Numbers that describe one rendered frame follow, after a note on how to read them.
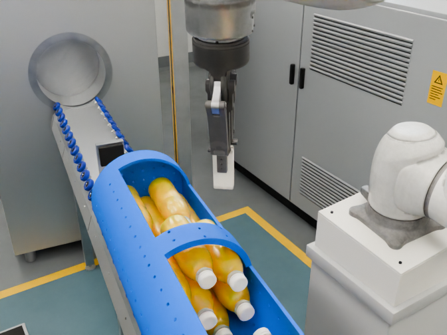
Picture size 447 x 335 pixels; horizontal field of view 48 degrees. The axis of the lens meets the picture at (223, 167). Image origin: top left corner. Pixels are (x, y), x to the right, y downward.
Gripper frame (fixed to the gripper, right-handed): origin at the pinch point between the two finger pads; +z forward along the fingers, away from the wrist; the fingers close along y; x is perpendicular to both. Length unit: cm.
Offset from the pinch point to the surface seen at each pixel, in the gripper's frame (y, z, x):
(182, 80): 119, 35, 34
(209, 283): 13.2, 37.4, 5.5
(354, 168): 174, 104, -44
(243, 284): 16.1, 39.7, -1.3
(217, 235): 20.8, 30.5, 4.9
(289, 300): 128, 159, -13
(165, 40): 511, 147, 146
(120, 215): 30, 34, 30
